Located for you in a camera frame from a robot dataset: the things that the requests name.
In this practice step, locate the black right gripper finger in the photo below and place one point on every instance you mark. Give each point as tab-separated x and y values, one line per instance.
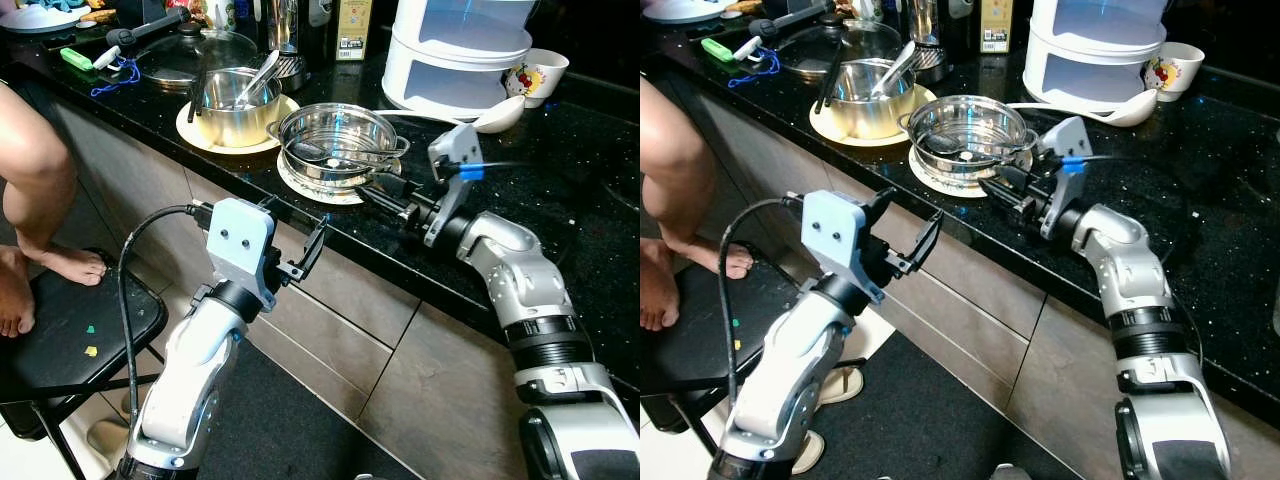
1003	192
390	181
1012	172
380	201

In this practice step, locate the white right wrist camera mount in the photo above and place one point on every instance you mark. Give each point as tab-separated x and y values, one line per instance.
1068	142
455	150

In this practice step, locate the white plastic ladle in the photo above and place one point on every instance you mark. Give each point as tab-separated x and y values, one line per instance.
1135	108
500	115

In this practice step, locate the round cream plate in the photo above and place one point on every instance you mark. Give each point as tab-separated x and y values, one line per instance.
195	138
828	130

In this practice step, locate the black floor mat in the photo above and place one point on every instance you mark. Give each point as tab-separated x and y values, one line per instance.
920	420
280	430

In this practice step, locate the grey kitchen cabinet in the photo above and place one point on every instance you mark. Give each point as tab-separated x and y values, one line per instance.
330	330
960	300

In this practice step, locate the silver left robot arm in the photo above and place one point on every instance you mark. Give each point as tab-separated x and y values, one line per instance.
190	380
790	380

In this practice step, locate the beige slipper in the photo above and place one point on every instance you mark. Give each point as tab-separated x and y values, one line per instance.
842	385
108	435
808	455

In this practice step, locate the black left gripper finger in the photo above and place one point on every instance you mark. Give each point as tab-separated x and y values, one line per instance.
882	200
928	245
313	250
270	203

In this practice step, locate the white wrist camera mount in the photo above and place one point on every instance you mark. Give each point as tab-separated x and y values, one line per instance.
1068	142
240	245
455	150
835	240

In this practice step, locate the green lighter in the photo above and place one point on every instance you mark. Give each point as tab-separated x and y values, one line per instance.
76	58
717	49

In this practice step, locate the steel ladle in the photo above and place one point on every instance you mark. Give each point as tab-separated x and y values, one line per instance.
258	78
895	68

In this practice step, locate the bare person leg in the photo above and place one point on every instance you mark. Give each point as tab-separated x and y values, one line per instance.
12	295
675	160
35	170
657	290

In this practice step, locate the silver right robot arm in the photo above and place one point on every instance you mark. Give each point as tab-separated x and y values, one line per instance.
1140	290
530	290

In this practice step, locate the glass pot lid black knob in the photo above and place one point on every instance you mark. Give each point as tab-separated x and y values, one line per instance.
845	52
200	62

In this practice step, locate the yellow carton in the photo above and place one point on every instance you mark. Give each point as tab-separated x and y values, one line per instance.
353	30
997	25

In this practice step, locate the white dish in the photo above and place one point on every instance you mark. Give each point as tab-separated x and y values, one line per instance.
40	17
680	10

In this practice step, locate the white cartoon print mug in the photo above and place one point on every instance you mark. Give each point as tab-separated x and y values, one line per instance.
535	78
1173	72

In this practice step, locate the stainless steel container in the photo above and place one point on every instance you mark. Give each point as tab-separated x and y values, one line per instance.
283	40
927	35

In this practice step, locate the wide steel basin pot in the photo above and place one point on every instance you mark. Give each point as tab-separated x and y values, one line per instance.
340	135
970	128

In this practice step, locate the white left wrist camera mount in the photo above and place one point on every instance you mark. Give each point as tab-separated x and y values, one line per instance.
240	245
835	240

